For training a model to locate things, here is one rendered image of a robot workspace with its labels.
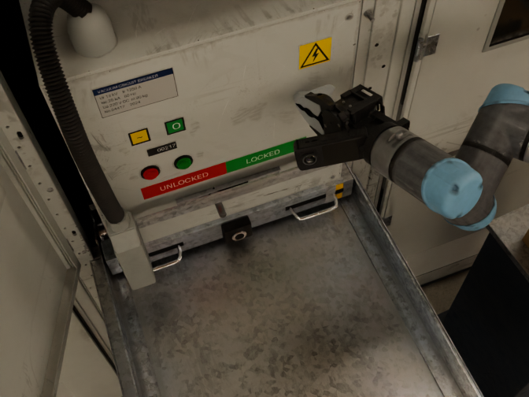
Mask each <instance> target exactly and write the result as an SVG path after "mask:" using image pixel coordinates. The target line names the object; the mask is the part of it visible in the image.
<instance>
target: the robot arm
mask: <svg viewBox="0 0 529 397"><path fill-rule="evenodd" d="M363 89H364V90H366V91H367V92H369V93H371V94H373V95H372V96H369V95H367V94H365V93H364V92H363V91H361V90H363ZM334 90H335V87H334V86H333V85H330V84H328V85H324V86H322V87H318V88H316V89H314V90H311V91H299V92H298V93H296V94H295V95H294V102H295V105H296V107H297V109H298V111H299V112H300V114H301V115H302V116H303V117H304V119H305V120H306V122H307V123H308V124H309V127H310V128H311V129H312V130H313V131H314V132H315V133H316V134H317V136H313V137H309V138H304V139H297V140H295V141H294V155H295V158H296V162H297V166H298V168H299V169H300V170H301V171H304V170H308V169H315V168H319V167H324V166H329V165H336V164H340V163H344V162H348V161H356V160H360V159H364V160H365V161H366V162H367V163H368V164H369V165H371V166H372V168H373V169H374V170H375V171H376V172H378V173H380V174H381V175H383V176H385V177H386V178H387V179H388V180H390V181H391V182H394V183H395V184H397V185H398V186H399V187H401V188H402V189H404V190H405V191H407V192H408V193H409V194H411V195H412V196H414V197H415V198H417V199H418V200H420V201H421V202H422V203H423V204H425V205H426V206H427V207H428V208H429V209H430V210H432V211H434V212H435V213H438V214H439V215H441V216H442V217H443V218H444V219H445V220H446V221H447V222H448V223H450V224H451V225H454V226H457V227H458V228H460V229H463V230H466V231H476V230H480V229H482V228H485V227H486V226H487V225H488V224H489V223H490V222H491V221H492V220H493V219H494V217H495V214H496V212H497V202H496V199H495V197H494V193H495V191H496V190H497V188H498V185H499V184H500V182H501V180H502V178H503V176H504V175H505V172H506V170H507V168H508V167H509V165H510V163H511V161H512V159H513V158H516V159H518V160H521V161H524V162H526V163H528V164H529V91H527V90H525V89H524V88H523V87H519V86H516V85H514V84H510V83H500V84H498V85H496V86H494V87H493V88H492V89H491V91H490V93H489V94H488V96H487V97H486V100H485V101H484V103H483V104H482V105H481V106H480V107H479V110H478V114H477V116H476V118H475V120H474V122H473V124H472V126H471V127H470V129H469V131H468V134H467V135H466V137H465V139H464V142H463V143H462V144H461V147H460V149H459V151H458V152H457V154H456V156H455V157H453V156H452V155H450V154H448V153H446V152H445V151H443V150H441V149H439V148H438V147H436V146H434V145H433V144H431V143H429V142H428V141H426V140H425V139H422V138H420V137H419V136H418V135H415V134H414V133H412V132H410V131H409V126H410V121H409V120H407V119H405V118H404V117H403V118H402V119H400V120H399V121H395V120H393V119H391V118H389V117H388V116H386V115H385V106H384V105H383V96H381V95H378V94H377V93H375V92H374V91H372V90H370V89H368V88H366V87H365V86H363V85H361V84H359V85H358V86H356V87H354V88H353V89H351V90H350V89H349V90H348V91H346V92H344V93H343V94H341V95H340V96H341V99H339V100H338V101H336V99H335V98H333V97H331V94H332V93H333V91H334ZM379 104H380V111H379Z"/></svg>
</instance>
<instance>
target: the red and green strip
mask: <svg viewBox="0 0 529 397"><path fill-rule="evenodd" d="M294 141H295V140H293V141H290V142H288V143H284V144H280V145H278V146H275V147H271V148H268V149H266V150H261V151H258V152H256V153H253V154H248V155H246V156H243V157H240V158H236V159H233V160H230V161H226V162H224V163H221V164H218V165H214V166H211V167H208V168H206V169H201V170H198V171H196V172H193V173H189V174H186V175H183V176H179V177H176V178H174V179H170V180H166V181H164V182H161V183H159V184H154V185H151V186H149V187H145V188H141V192H142V195H143V198H144V200H145V199H149V198H152V197H154V196H158V195H162V194H164V193H167V192H170V191H174V190H177V189H180V188H182V187H186V186H189V185H192V184H196V183H199V182H202V181H204V180H208V179H211V178H213V177H217V176H221V175H224V174H226V173H230V172H233V171H236V170H239V169H243V168H245V167H248V166H251V165H256V164H258V163H261V162H263V161H267V160H270V159H273V158H277V157H280V156H283V155H285V154H289V153H292V152H294Z"/></svg>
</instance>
